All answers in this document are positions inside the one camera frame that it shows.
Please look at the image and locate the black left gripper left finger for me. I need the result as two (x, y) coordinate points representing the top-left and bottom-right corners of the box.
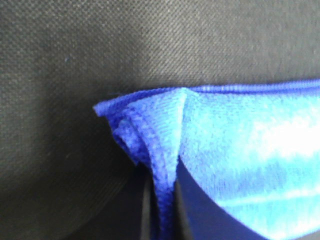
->
(138, 164), (159, 240)

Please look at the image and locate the black table cloth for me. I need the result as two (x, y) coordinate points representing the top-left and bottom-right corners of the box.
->
(0, 0), (320, 240)

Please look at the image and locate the blue microfiber towel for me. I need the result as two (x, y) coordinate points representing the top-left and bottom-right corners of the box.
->
(94, 79), (320, 240)

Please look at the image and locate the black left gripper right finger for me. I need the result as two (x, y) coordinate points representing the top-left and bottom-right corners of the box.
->
(173, 159), (265, 240)

